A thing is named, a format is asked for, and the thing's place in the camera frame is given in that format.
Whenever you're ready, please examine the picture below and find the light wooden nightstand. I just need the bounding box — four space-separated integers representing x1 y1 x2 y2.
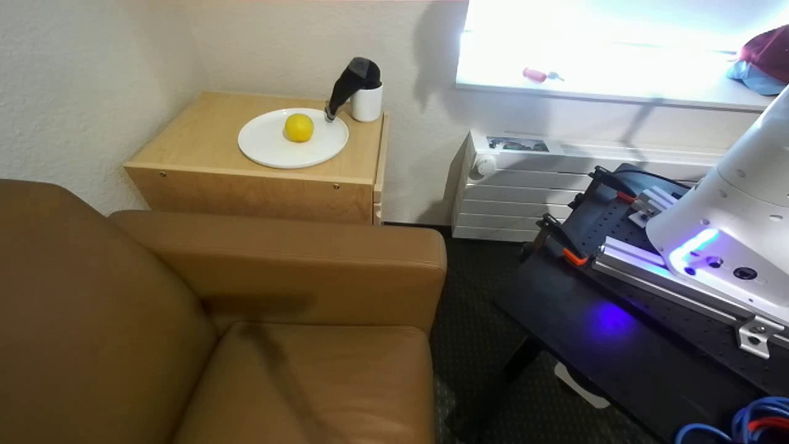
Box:
120 91 389 226

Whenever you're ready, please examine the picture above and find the white mug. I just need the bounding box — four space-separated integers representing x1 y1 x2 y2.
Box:
349 82 384 125

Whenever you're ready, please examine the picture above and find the yellow lemon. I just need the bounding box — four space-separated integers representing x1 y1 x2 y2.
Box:
280 110 318 146

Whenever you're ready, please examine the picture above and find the white round plate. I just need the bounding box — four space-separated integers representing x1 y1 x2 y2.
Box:
233 106 352 169

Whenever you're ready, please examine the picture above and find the black tool in mug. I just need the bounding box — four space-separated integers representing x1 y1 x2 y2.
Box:
322 53 384 122

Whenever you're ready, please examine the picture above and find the black clamp with orange grip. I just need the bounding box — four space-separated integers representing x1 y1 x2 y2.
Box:
536 211 591 268

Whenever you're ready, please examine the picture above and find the white paper sheet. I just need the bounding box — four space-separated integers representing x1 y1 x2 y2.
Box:
552 359 612 411

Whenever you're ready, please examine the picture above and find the black robot table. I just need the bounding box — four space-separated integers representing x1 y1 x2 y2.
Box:
466 163 789 444

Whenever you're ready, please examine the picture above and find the brown leather armchair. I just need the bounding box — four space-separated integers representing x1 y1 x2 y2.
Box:
0 178 449 444

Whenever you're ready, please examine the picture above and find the light blue cloth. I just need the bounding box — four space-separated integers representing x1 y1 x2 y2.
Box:
726 58 789 98

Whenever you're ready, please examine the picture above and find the maroon cap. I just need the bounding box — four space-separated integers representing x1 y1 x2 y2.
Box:
734 22 789 86

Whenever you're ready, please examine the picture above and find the red-handled screwdriver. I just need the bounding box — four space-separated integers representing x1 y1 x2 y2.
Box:
519 67 567 86

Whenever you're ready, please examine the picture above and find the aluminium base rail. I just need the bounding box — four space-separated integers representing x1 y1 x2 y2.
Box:
589 234 789 347

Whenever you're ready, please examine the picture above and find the silver metal corner bracket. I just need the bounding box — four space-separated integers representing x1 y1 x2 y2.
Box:
734 316 776 359

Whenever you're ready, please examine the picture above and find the blue cable bundle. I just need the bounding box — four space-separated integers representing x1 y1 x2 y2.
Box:
673 394 789 444

